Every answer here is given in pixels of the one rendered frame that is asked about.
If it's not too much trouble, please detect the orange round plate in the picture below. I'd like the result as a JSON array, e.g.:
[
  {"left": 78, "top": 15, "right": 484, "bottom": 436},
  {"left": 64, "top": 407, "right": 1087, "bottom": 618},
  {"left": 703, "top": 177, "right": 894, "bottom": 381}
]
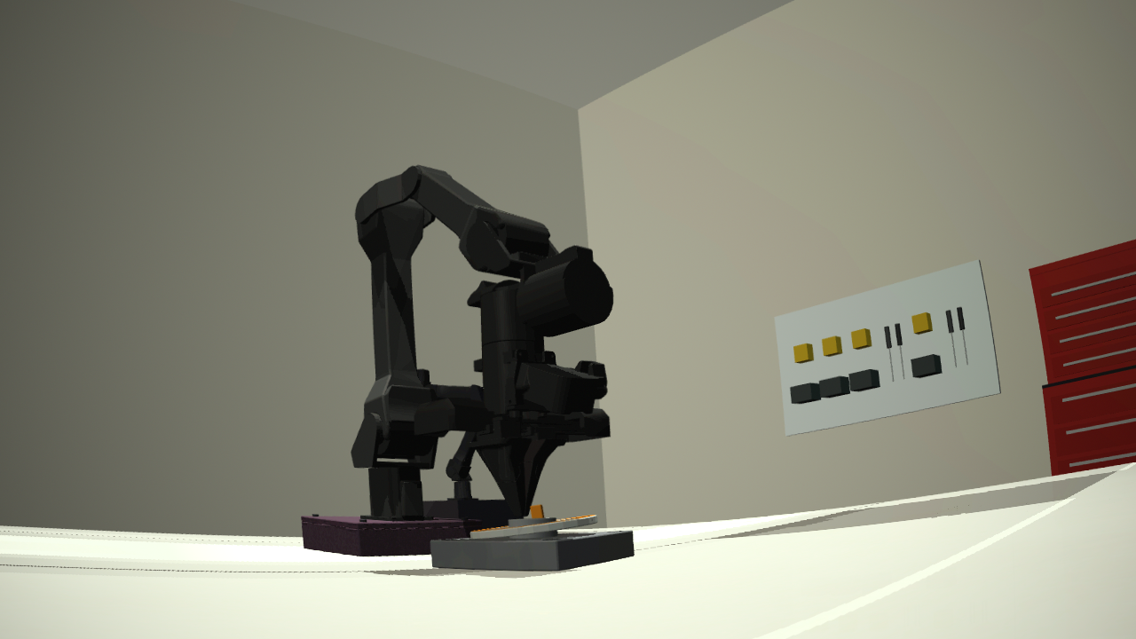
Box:
[{"left": 470, "top": 505, "right": 598, "bottom": 540}]

